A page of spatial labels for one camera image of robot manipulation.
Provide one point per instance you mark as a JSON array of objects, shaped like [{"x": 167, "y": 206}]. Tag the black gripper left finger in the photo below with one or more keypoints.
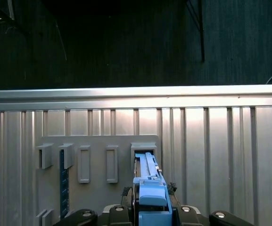
[{"x": 117, "y": 216}]

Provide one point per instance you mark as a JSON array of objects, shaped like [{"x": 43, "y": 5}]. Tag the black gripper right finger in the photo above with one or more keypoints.
[{"x": 187, "y": 216}]

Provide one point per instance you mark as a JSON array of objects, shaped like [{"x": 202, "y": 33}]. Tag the hard disk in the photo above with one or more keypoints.
[{"x": 152, "y": 190}]

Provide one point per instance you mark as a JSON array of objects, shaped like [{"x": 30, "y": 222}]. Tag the grey parts rack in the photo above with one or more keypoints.
[{"x": 98, "y": 164}]

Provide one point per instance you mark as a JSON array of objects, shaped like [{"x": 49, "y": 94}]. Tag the blue RAM stick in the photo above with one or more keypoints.
[{"x": 64, "y": 183}]

